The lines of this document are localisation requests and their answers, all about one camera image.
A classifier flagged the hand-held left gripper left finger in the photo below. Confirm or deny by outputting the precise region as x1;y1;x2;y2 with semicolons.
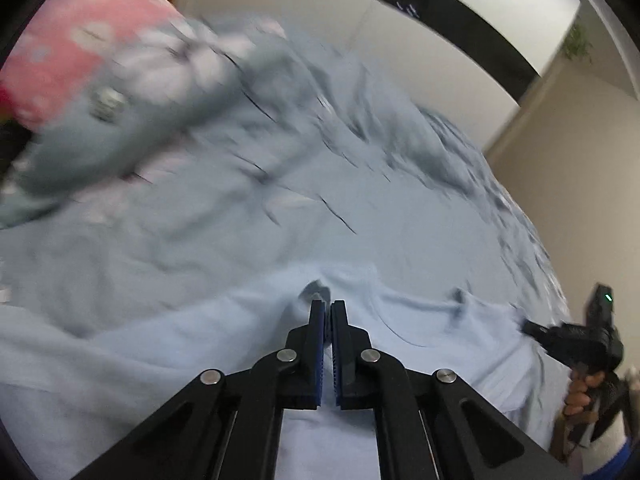
75;300;327;480

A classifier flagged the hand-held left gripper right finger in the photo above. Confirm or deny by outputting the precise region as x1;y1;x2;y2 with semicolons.
331;300;576;480

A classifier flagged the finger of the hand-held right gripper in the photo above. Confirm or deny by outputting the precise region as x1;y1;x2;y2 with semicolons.
522;320;558;348

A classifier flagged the light blue shirt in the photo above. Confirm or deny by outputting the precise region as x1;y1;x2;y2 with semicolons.
0;264;568;480

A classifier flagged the person's right hand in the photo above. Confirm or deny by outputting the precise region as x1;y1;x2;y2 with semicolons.
562;371;609;417

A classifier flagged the blue-grey floral duvet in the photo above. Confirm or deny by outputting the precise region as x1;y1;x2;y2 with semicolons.
0;14;572;351

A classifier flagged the green potted plant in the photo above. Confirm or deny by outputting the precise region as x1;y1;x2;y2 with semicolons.
562;22;597;65

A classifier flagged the white wardrobe with black stripe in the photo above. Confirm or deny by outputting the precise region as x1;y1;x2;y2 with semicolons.
175;0;585;153

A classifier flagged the pink floral pillow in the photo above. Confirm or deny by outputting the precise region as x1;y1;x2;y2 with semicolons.
0;0;187;132

